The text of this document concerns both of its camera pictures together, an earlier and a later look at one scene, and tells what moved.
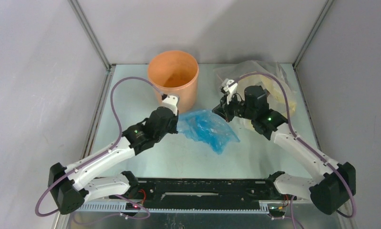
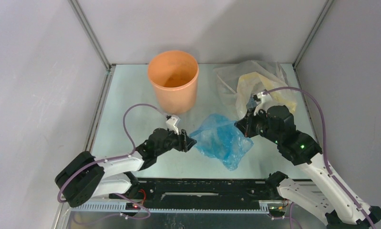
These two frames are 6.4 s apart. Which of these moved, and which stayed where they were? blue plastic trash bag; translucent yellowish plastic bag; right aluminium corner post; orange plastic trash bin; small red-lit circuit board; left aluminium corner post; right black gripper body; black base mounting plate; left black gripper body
Moved: right black gripper body; blue plastic trash bag; left black gripper body
Stayed: small red-lit circuit board; left aluminium corner post; orange plastic trash bin; black base mounting plate; right aluminium corner post; translucent yellowish plastic bag
